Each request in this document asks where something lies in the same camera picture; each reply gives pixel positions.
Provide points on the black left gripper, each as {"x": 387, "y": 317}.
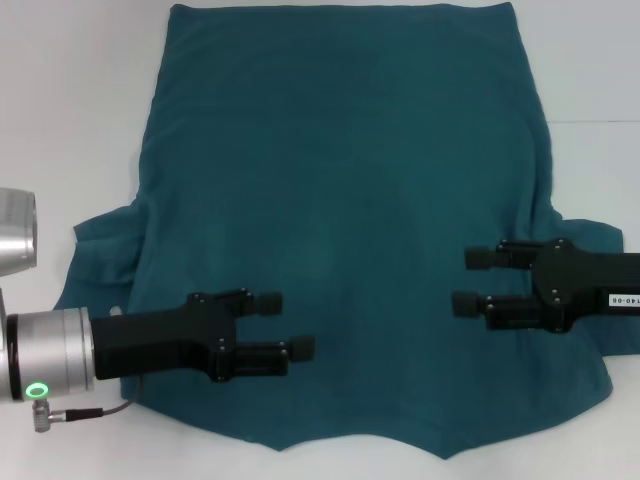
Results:
{"x": 150, "y": 342}

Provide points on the blue shirt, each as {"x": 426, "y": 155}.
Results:
{"x": 350, "y": 175}

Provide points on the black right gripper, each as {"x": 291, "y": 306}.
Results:
{"x": 585, "y": 285}

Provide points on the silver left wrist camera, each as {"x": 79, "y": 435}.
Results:
{"x": 17, "y": 232}

